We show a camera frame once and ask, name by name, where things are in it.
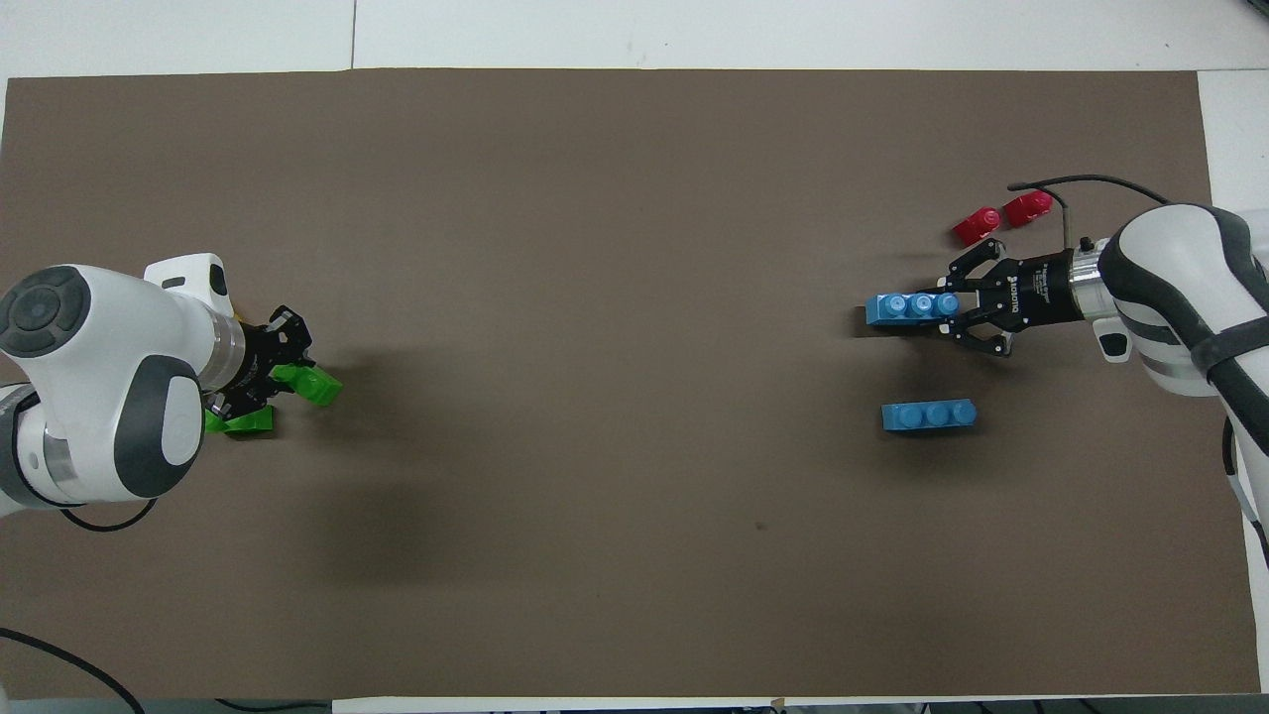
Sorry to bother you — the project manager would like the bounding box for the green two-stud block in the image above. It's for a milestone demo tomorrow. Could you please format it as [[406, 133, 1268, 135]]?
[[203, 405, 276, 437], [273, 364, 344, 408]]

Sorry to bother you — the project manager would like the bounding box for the blue three-stud block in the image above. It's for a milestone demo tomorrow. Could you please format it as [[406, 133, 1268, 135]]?
[[881, 398, 979, 433], [865, 291, 961, 328]]

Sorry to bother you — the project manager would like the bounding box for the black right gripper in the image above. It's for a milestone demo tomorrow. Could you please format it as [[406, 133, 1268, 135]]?
[[940, 239, 1077, 358]]

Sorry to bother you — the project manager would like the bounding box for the red one-stud block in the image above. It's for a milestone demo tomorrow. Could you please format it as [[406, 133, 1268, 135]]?
[[1002, 188, 1054, 229], [952, 206, 1002, 249]]

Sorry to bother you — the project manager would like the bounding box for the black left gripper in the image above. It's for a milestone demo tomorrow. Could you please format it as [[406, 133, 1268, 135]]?
[[206, 305, 313, 422]]

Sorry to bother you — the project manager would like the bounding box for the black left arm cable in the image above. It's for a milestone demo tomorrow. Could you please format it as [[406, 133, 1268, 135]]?
[[0, 496, 160, 714]]

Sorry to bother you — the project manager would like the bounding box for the brown paper mat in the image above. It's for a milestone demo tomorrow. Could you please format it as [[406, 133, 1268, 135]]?
[[0, 67, 1262, 700]]

